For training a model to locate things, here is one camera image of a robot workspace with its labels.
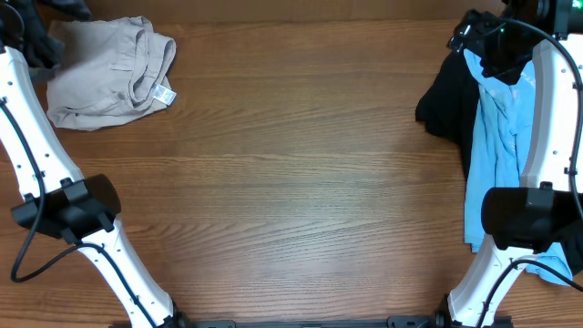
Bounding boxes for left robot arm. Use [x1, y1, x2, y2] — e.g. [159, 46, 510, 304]
[1, 1, 189, 328]

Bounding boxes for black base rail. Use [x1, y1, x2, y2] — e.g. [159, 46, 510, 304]
[181, 315, 515, 328]

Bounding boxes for light blue t-shirt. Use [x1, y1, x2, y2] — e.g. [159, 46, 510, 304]
[463, 47, 574, 287]

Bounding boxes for grey shorts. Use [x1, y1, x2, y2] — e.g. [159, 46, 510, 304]
[1, 0, 91, 82]

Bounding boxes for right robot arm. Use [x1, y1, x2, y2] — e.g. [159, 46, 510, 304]
[387, 0, 582, 327]

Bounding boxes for beige folded shorts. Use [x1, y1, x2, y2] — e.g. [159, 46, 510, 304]
[46, 16, 177, 131]

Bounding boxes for black garment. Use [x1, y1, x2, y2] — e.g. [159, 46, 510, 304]
[415, 52, 478, 182]

